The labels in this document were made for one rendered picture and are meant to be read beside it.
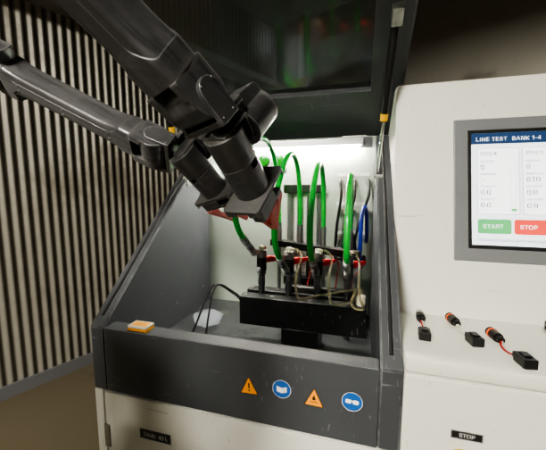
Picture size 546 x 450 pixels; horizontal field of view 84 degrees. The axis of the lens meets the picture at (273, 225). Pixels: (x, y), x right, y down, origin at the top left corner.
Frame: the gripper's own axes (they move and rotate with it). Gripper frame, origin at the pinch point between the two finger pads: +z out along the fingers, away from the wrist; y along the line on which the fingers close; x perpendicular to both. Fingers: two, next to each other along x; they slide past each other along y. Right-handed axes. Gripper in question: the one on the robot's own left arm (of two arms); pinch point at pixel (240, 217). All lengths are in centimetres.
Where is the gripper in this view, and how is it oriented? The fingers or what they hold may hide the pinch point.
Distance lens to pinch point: 71.0
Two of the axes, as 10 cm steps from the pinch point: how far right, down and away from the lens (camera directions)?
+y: -8.1, 1.6, 5.7
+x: -2.7, 7.6, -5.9
